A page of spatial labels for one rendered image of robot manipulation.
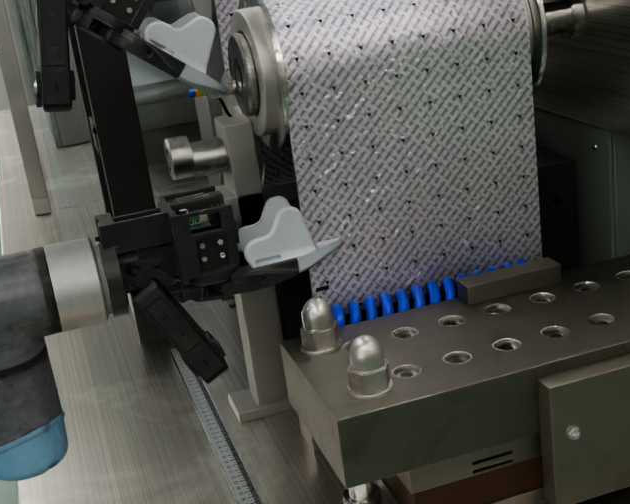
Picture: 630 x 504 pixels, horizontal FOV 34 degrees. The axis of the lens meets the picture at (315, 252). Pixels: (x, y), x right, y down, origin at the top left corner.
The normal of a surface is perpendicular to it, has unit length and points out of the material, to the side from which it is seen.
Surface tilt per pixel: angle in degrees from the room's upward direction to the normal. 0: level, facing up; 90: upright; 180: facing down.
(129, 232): 90
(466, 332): 0
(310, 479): 0
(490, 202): 90
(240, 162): 90
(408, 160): 90
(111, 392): 0
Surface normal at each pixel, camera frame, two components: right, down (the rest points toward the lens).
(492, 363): -0.13, -0.93
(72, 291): 0.26, 0.11
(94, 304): 0.33, 0.45
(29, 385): 0.68, 0.16
